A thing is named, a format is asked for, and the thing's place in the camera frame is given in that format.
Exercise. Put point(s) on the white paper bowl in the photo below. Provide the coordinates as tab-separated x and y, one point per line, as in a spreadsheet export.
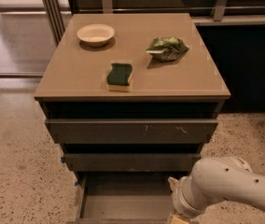
95	35

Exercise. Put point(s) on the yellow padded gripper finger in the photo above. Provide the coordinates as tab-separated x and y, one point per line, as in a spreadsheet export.
176	219

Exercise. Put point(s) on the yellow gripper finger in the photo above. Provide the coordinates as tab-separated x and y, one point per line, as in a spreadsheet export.
172	182

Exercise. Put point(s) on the green yellow sponge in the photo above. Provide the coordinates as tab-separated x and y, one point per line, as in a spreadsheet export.
120	77

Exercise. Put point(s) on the green chip bag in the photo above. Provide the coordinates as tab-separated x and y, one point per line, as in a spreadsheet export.
166	49

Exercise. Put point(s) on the grey drawer cabinet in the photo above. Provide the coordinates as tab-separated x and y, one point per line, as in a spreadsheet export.
74	85

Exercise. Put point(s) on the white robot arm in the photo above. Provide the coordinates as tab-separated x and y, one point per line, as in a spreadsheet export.
215	180

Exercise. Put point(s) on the metal post left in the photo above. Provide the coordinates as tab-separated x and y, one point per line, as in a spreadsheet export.
55	19

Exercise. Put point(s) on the grey drawer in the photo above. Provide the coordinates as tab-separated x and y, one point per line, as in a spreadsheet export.
124	198
131	162
131	131

